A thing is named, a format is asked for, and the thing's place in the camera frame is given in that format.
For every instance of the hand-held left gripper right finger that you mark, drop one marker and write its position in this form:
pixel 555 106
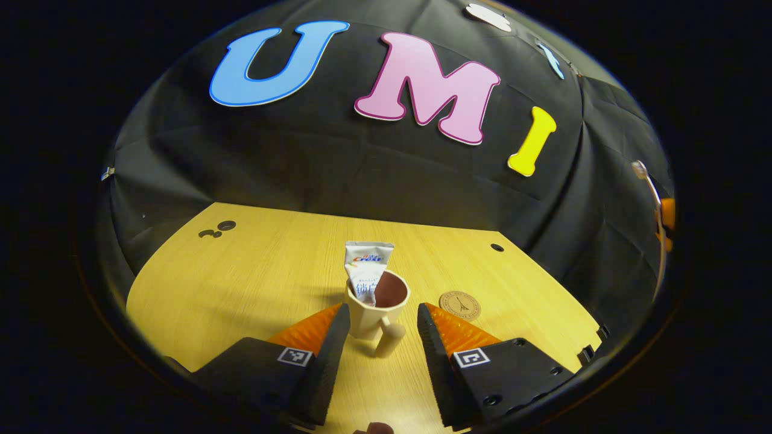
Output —
pixel 437 374

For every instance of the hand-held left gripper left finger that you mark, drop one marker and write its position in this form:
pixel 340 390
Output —
pixel 329 367

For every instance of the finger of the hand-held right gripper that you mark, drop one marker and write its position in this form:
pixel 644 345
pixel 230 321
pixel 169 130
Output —
pixel 667 217

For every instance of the beige cup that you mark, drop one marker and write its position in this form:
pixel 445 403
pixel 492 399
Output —
pixel 365 319

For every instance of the round brown coaster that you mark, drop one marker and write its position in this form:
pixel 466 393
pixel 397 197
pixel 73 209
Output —
pixel 459 305

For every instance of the white toothpaste tube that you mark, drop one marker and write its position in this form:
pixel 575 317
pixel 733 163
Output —
pixel 367 265

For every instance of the yellow wooden desktop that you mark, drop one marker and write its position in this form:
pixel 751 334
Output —
pixel 241 283

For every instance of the black backdrop cloth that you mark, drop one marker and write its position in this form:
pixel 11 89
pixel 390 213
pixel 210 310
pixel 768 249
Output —
pixel 338 163

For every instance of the small white tag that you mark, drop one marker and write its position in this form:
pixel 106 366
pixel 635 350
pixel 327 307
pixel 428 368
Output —
pixel 107 173

